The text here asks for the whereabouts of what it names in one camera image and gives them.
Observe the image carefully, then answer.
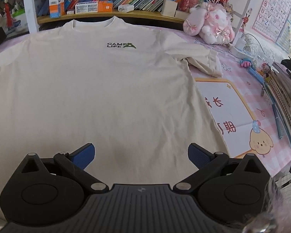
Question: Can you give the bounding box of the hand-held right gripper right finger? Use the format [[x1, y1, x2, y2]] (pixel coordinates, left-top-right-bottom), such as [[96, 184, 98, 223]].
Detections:
[[173, 143, 268, 195]]

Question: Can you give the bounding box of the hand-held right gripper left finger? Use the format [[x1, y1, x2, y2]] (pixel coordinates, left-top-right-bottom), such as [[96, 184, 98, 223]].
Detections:
[[15, 143, 109, 195]]

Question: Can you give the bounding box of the cream t-shirt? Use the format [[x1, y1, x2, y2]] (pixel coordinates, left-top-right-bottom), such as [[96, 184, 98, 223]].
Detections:
[[0, 16, 231, 224]]

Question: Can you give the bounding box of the pink checked cartoon desk mat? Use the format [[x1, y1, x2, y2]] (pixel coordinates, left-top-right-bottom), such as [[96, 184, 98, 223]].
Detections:
[[0, 24, 291, 177]]

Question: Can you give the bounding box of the blue pen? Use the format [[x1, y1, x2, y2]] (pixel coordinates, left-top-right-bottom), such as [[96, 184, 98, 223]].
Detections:
[[271, 104, 286, 140]]

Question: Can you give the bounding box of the stack of notebooks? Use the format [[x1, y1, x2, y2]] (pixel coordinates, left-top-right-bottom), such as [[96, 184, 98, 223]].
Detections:
[[264, 61, 291, 149]]

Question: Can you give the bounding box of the blue pink toy figure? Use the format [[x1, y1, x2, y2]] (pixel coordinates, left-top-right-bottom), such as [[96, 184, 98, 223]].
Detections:
[[240, 58, 266, 83]]

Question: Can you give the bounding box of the white desk fan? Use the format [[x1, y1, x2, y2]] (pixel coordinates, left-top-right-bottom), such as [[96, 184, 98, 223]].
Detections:
[[230, 32, 265, 59]]

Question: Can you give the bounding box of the pink white plush bunny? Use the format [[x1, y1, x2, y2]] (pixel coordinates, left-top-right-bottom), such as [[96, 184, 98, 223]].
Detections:
[[183, 1, 235, 45]]

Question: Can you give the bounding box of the white plastic tub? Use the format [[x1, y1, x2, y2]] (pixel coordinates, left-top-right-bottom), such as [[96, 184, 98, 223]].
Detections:
[[11, 8, 30, 33]]

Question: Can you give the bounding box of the flat orange white box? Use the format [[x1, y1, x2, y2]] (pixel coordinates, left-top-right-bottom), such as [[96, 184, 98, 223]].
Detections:
[[74, 0, 113, 14]]

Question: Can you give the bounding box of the white pen holder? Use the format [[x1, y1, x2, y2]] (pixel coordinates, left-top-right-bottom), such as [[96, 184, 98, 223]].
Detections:
[[160, 0, 178, 17]]

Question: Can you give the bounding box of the white charger plug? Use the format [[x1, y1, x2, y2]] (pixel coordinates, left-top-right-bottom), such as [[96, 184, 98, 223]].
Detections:
[[118, 4, 134, 13]]

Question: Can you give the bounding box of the tall white orange box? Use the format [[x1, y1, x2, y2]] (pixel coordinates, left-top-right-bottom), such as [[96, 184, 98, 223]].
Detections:
[[48, 0, 66, 19]]

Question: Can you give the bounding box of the red tassel ornament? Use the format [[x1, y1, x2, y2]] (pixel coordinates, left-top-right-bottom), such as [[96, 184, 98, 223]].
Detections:
[[3, 0, 14, 31]]

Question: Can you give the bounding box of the white wooden bookshelf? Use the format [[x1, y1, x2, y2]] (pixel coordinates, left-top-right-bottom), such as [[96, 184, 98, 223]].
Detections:
[[22, 0, 257, 33]]

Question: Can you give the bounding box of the alphabet wall poster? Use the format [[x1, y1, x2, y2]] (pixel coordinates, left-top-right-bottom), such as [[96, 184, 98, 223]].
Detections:
[[252, 0, 291, 54]]

